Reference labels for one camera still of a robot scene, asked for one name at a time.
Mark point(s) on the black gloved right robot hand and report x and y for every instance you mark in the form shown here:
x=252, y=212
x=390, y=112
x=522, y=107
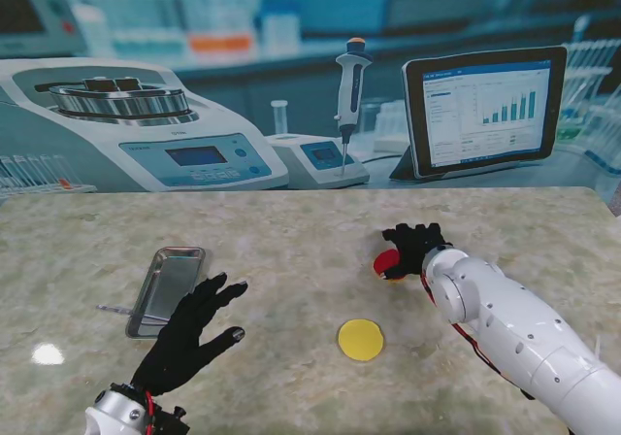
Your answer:
x=415, y=248

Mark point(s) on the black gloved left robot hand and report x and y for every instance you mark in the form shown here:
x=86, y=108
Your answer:
x=174, y=347

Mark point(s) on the red round filter paper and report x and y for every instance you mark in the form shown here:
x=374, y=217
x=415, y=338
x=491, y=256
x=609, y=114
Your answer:
x=385, y=261

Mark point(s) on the yellow-topped clear culture dish lid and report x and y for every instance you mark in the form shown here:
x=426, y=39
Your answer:
x=361, y=340

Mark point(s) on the yellow-bottomed clear culture dish base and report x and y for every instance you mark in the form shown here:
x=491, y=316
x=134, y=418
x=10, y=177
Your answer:
x=399, y=280

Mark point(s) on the rectangular stainless steel tray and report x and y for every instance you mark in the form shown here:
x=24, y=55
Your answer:
x=165, y=279

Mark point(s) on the printed laboratory scene backdrop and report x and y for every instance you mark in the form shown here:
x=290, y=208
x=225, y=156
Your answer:
x=310, y=114

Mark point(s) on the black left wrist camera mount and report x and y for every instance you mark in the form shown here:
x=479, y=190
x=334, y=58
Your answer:
x=172, y=420

